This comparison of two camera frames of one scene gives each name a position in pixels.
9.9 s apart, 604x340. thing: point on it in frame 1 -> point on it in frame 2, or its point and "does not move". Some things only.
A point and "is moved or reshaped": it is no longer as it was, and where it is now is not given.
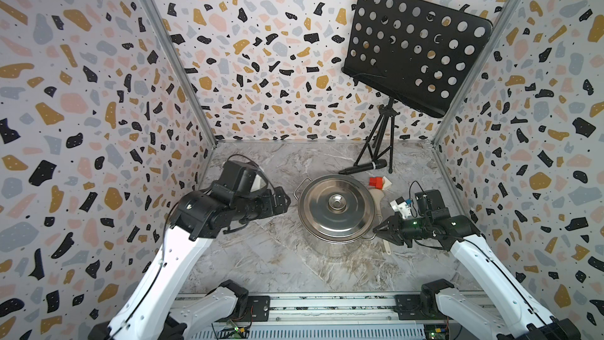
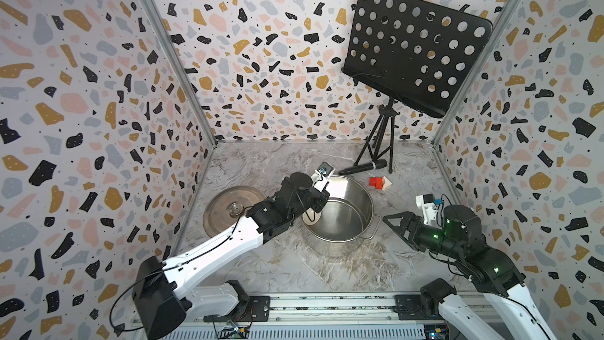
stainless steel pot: (336, 213) does not move
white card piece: (386, 182) does not move
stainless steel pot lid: (336, 208) is moved or reshaped
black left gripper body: (259, 206) -> (311, 201)
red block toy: (377, 182) does not move
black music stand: (413, 50) does not move
